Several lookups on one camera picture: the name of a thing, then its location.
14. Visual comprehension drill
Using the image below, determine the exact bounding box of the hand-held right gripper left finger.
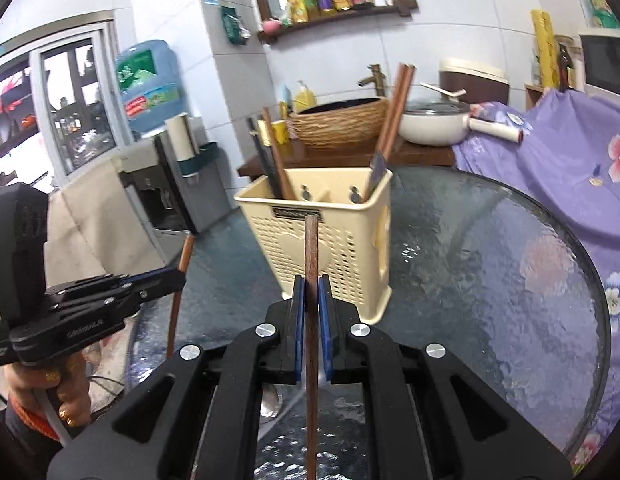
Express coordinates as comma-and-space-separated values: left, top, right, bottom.
47, 275, 307, 480

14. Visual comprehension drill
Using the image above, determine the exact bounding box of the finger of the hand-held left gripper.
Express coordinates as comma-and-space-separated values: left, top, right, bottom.
44, 267, 187, 295
47, 282, 187, 313

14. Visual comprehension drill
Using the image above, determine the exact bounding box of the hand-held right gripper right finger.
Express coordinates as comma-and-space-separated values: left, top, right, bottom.
317, 274, 573, 480

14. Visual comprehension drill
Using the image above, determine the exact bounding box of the brown wooden chopstick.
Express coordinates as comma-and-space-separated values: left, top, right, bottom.
304, 213, 321, 480
369, 63, 417, 202
261, 107, 299, 202
165, 233, 196, 361
361, 63, 409, 204

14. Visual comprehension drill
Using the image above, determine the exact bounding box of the cream plastic utensil holder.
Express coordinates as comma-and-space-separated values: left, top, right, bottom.
233, 165, 395, 326

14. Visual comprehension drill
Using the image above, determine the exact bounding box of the person's left forearm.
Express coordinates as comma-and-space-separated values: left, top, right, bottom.
4, 391, 63, 443

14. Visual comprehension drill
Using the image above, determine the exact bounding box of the person's left hand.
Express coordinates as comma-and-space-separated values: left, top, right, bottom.
4, 350, 92, 436

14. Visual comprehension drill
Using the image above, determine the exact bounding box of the beige cloth cover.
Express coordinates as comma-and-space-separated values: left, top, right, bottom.
42, 159, 167, 283

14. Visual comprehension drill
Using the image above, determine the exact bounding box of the grey water dispenser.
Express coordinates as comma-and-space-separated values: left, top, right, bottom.
115, 129, 233, 237

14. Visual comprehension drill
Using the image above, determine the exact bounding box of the green cup holder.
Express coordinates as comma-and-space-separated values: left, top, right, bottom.
176, 142, 221, 182

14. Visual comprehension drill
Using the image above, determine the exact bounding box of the white paper cup tube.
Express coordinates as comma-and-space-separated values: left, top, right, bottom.
164, 113, 199, 162

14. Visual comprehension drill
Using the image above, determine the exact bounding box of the glass cabinet window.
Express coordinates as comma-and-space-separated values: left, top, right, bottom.
29, 24, 137, 177

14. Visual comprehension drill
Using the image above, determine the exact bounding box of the black gold-tipped chopstick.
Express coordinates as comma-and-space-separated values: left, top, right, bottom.
257, 119, 287, 199

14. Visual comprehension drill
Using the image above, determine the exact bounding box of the blue water bottle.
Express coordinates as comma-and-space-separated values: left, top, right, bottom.
114, 39, 185, 134

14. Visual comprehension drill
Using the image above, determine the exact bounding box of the wicker basket sink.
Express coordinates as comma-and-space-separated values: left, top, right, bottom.
287, 96, 391, 149

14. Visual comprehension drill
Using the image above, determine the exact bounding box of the yellow dish soap bottle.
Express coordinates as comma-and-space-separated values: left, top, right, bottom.
293, 80, 319, 114

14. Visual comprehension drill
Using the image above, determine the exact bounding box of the white pan with lid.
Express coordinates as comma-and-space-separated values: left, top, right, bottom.
397, 99, 524, 147

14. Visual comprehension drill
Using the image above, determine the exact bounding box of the brass faucet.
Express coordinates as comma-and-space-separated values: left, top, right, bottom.
358, 63, 387, 99

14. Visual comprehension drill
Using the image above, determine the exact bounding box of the white rice paddle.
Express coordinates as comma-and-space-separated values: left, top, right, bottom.
420, 82, 467, 99

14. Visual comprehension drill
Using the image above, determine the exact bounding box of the green hanging packet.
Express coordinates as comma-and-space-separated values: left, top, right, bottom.
220, 5, 251, 46

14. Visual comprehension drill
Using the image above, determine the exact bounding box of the purple floral cloth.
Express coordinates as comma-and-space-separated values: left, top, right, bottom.
450, 89, 620, 471

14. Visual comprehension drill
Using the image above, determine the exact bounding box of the brown white rice cooker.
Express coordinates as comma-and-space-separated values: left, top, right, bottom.
438, 58, 511, 107

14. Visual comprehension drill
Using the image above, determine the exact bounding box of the wooden framed mirror shelf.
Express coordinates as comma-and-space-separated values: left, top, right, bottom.
241, 0, 419, 45

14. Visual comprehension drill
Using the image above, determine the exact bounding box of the dark glass bottle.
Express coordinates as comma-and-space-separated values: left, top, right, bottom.
556, 42, 574, 92

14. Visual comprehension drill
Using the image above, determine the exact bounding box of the yellow tall packet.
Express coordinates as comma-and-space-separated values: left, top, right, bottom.
530, 8, 556, 89

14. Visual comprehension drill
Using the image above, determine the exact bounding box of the white microwave oven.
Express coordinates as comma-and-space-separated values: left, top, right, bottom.
578, 29, 620, 108

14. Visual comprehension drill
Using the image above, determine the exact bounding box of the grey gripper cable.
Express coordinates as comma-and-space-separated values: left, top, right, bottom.
32, 389, 73, 445

